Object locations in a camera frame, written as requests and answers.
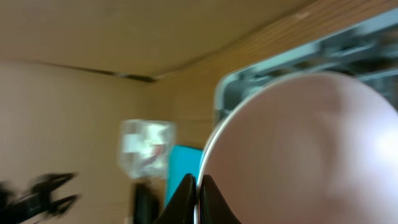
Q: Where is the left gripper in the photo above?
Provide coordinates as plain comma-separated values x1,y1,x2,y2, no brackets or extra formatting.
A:
1,173,80,224

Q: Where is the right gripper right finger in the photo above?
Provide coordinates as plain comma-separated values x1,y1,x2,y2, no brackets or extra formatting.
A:
199,175,241,224

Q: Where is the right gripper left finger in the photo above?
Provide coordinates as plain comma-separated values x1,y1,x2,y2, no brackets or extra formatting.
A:
154,174,197,224

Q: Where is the red snack wrapper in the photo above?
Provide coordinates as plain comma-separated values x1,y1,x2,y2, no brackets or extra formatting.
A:
146,144,164,164

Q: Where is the white napkin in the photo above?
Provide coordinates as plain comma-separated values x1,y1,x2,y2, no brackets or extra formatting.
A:
124,124,172,175

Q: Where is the small pink bowl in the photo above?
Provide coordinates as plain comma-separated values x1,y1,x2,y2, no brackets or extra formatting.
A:
198,72,397,223

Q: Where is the grey dishwasher rack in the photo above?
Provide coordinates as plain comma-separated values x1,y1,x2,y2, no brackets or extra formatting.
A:
213,9,397,126

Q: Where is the black plastic tray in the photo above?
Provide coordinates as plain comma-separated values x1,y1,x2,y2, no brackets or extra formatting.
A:
132,183,160,224

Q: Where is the teal serving tray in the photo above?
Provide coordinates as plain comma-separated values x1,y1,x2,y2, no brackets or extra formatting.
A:
164,145,203,207

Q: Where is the clear plastic bin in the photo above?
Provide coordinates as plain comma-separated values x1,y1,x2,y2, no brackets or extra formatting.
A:
118,119,177,180

